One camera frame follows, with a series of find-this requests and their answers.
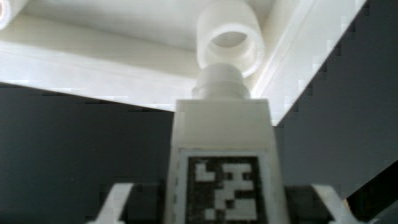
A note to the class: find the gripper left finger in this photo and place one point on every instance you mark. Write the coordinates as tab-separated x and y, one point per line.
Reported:
112	208

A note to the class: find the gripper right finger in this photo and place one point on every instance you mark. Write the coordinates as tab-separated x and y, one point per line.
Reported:
336	205

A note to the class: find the white leg with tag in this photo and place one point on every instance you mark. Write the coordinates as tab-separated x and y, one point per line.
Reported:
224	182

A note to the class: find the white square table top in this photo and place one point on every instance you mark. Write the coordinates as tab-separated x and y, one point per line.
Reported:
119	49

